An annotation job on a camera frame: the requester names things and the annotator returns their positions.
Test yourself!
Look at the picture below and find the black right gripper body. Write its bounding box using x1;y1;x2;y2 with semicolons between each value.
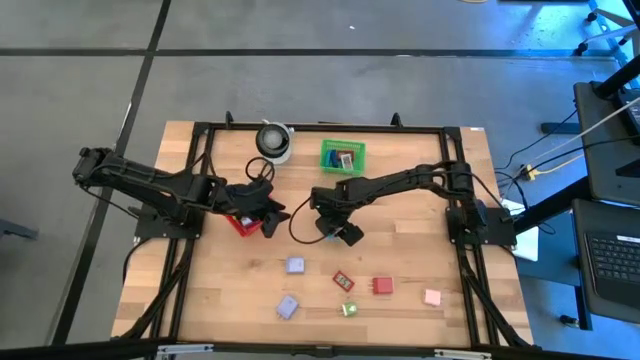
310;183;354;226

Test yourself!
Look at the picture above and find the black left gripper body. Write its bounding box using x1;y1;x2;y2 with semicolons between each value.
217;179;275;224

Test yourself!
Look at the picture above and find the red office item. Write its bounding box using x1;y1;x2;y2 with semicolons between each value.
332;270;356;293

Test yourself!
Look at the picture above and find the large lavender wall charger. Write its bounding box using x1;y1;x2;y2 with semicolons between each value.
275;294;300;320

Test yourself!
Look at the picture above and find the red plastic basket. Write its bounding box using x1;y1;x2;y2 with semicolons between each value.
224;212;265;238

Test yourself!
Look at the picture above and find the green plastic basket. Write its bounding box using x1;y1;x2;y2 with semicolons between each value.
319;138;367;177

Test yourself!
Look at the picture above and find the black overhead rig bar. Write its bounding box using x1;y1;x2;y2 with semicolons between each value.
0;338;640;360

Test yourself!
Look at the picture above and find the white paper sheet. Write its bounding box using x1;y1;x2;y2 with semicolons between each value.
501;198;540;263

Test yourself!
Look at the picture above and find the black diagonal support beam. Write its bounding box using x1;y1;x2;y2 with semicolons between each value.
592;53;640;100
513;175;594;235

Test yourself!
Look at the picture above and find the dark grey furniture leg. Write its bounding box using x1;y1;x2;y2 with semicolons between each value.
0;218;40;241

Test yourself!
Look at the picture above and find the black laptop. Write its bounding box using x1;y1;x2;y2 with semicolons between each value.
572;198;640;325

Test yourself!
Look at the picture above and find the black side desk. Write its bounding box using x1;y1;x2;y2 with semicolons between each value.
573;79;640;207

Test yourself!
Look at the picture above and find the black looped cable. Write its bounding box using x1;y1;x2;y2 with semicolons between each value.
288;196;331;246
244;155;277;184

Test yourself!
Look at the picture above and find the black aluminium table frame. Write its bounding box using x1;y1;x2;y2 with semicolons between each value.
112;112;534;351

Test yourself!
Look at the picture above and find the silver metal bracket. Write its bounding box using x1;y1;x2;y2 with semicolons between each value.
433;348;492;360
156;343;215;357

